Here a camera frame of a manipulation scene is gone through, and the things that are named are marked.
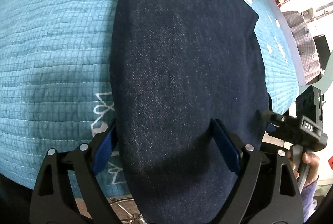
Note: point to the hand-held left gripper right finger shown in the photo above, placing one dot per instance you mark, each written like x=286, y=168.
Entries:
x=226, y=148

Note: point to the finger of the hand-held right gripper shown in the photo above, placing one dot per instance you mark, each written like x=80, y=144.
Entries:
x=269, y=116
x=275, y=131

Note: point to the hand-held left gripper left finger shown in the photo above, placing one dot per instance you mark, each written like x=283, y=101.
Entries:
x=104, y=151

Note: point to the dark denim jacket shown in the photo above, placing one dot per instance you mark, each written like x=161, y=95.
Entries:
x=182, y=70

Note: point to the person's right forearm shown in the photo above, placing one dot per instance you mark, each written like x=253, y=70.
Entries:
x=309, y=200

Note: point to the person's right hand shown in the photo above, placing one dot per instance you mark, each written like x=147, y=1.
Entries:
x=312, y=166

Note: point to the black monitor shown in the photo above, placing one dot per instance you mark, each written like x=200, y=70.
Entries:
x=322, y=52

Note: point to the chrome metal rack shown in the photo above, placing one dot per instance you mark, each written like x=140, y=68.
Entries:
x=134, y=220

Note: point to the blue quilted bed mat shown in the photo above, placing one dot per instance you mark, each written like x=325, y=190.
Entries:
x=52, y=57

